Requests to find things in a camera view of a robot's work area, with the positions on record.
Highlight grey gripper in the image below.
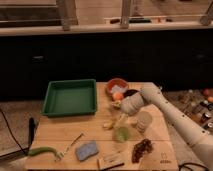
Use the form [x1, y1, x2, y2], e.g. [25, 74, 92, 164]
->
[121, 92, 145, 115]

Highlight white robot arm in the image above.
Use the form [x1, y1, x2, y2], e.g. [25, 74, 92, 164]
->
[121, 82, 213, 171]

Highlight orange fruit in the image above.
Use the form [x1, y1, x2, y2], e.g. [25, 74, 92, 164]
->
[112, 92, 124, 101]

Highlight clear plastic cup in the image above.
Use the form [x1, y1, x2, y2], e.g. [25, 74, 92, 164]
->
[136, 111, 152, 133]

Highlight orange bowl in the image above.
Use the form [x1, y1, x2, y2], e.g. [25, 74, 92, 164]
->
[105, 78, 129, 97]

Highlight green clear cup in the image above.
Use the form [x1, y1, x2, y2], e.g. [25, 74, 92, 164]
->
[114, 127, 130, 143]

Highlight brown crumbly food piece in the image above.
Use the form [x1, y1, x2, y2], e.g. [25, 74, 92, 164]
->
[132, 139, 153, 163]

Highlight blue sponge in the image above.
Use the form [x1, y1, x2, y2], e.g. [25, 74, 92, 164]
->
[75, 141, 99, 161]

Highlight small wooden block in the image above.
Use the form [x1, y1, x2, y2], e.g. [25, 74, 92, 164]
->
[98, 153, 124, 170]

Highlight metal fork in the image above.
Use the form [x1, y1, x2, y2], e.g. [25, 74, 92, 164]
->
[62, 133, 84, 155]

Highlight green plastic tray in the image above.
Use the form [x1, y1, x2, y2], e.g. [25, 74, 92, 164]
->
[42, 79, 97, 117]

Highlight green handled peeler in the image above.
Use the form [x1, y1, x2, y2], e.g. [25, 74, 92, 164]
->
[28, 147, 62, 161]

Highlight black cable left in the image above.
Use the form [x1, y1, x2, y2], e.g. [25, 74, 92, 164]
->
[0, 108, 29, 156]

